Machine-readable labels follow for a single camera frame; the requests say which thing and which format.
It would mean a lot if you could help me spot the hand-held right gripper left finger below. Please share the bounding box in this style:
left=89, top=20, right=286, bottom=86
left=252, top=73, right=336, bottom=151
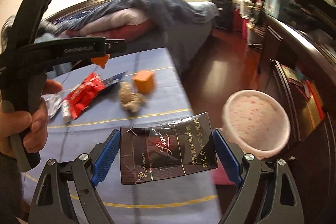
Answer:
left=29, top=129, right=121, bottom=224

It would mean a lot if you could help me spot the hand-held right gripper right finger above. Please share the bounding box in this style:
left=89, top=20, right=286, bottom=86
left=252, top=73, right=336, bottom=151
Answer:
left=212, top=129, right=301, bottom=224

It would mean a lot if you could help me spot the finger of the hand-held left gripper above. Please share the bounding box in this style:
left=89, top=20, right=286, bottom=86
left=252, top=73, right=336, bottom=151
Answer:
left=104, top=39, right=127, bottom=54

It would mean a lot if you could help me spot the small orange scrap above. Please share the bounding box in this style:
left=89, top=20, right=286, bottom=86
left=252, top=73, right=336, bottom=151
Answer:
left=91, top=54, right=110, bottom=69

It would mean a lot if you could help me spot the blue packet with white logo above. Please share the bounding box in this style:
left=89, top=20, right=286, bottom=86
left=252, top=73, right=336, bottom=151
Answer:
left=101, top=72, right=127, bottom=92

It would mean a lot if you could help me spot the small paper box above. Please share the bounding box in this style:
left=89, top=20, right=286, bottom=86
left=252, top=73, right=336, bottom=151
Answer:
left=132, top=70, right=156, bottom=94

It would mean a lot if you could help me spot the white plate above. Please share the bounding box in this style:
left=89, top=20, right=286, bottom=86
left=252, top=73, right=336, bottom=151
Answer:
left=222, top=90, right=291, bottom=159

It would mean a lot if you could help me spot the dark cigarette pack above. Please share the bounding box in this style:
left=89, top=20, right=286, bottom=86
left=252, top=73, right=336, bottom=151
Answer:
left=119, top=112, right=219, bottom=185

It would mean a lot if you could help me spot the person's left hand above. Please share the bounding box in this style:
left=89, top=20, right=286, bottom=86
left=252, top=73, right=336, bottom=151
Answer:
left=0, top=80, right=63, bottom=159

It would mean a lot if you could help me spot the light teal blanket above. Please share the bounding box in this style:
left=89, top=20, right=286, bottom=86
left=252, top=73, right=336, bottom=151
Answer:
left=34, top=32, right=57, bottom=43

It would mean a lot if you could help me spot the pink and red folded quilt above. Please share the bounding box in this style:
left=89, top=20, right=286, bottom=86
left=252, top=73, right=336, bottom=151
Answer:
left=66, top=8, right=158, bottom=38

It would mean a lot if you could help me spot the red snack packet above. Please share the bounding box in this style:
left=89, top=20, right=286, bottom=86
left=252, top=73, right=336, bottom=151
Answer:
left=65, top=72, right=105, bottom=119

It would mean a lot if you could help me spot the silver foil wrapper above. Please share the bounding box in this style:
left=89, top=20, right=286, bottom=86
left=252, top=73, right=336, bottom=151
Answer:
left=43, top=91, right=65, bottom=119

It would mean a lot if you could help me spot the small white tube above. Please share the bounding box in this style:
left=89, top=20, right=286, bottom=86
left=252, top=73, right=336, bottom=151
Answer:
left=62, top=99, right=72, bottom=123

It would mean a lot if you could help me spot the fur-trimmed garment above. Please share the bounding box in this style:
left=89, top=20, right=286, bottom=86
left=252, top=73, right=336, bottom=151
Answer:
left=1, top=15, right=57, bottom=37

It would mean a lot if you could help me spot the blue checked tablecloth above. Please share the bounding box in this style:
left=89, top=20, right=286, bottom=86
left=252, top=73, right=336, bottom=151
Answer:
left=22, top=48, right=223, bottom=224

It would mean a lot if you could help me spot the bed with dark grey cover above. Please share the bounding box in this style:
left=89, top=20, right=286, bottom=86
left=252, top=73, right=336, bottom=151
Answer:
left=163, top=19, right=213, bottom=75

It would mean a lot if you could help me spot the stack of colourful books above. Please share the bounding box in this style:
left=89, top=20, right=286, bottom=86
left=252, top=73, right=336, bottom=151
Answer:
left=283, top=67, right=326, bottom=135

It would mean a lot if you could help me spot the black suitcase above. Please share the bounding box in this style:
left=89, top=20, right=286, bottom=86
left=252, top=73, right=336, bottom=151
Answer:
left=211, top=0, right=234, bottom=31

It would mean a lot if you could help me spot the pink storage box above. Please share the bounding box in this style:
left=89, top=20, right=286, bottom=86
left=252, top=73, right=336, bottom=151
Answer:
left=240, top=10, right=252, bottom=39

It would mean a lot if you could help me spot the dark wooden desk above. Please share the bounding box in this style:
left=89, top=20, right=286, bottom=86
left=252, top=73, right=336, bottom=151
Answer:
left=247, top=11, right=336, bottom=224

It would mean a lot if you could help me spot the clear plastic container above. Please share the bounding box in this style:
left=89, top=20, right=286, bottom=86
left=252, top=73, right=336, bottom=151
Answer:
left=239, top=0, right=254, bottom=17

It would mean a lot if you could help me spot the teal bag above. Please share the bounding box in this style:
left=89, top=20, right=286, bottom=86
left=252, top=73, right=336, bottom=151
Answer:
left=264, top=0, right=281, bottom=17

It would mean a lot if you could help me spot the pile of black clothes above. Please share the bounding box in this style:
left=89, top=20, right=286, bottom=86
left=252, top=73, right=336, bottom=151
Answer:
left=278, top=0, right=336, bottom=30

